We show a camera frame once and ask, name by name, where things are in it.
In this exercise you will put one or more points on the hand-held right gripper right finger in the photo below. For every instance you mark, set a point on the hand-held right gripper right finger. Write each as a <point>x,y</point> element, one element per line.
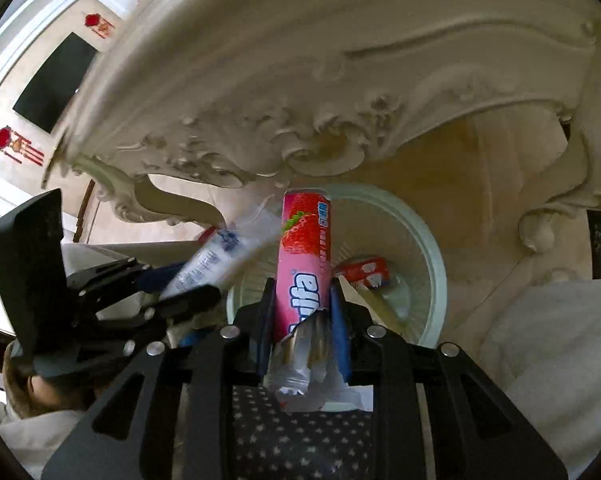
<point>339,320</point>

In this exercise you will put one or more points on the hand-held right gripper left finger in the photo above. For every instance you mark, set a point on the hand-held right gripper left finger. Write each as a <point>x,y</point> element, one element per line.
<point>266,310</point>

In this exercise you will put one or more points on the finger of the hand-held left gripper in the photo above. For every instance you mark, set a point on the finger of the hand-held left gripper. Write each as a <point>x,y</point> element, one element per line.
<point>180,305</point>
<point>115,275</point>

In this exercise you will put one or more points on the red white wrapper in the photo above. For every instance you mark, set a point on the red white wrapper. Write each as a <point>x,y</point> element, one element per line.
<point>365,270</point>

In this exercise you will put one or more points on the person's left forearm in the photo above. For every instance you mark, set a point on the person's left forearm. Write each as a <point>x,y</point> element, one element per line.
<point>25,440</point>

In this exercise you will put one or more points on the white cloth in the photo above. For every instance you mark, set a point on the white cloth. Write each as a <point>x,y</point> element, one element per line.
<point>555,350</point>

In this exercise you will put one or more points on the ornate cream table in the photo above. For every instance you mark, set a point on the ornate cream table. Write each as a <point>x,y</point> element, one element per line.
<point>280,60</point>

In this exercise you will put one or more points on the black television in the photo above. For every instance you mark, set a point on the black television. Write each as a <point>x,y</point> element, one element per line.
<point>55,85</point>

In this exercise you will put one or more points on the pale green trash bin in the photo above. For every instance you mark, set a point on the pale green trash bin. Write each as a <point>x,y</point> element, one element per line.
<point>405,240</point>

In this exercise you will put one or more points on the beige paper strip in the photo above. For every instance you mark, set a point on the beige paper strip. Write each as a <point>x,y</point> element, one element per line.
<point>375,305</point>

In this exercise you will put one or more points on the dark star-print pants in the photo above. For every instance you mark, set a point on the dark star-print pants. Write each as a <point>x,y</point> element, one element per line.
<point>300,445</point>

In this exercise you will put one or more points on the pink candy wrapper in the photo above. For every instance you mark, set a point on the pink candy wrapper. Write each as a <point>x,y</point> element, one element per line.
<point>303,260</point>

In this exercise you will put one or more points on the red knot wall ornament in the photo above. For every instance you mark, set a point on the red knot wall ornament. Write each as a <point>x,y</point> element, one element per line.
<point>10,140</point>
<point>98,24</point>

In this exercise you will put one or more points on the clear plastic wrapper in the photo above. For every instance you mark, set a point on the clear plastic wrapper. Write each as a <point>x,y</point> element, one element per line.
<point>210,260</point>

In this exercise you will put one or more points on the person's left hand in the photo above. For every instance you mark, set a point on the person's left hand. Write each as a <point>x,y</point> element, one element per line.
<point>40,395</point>

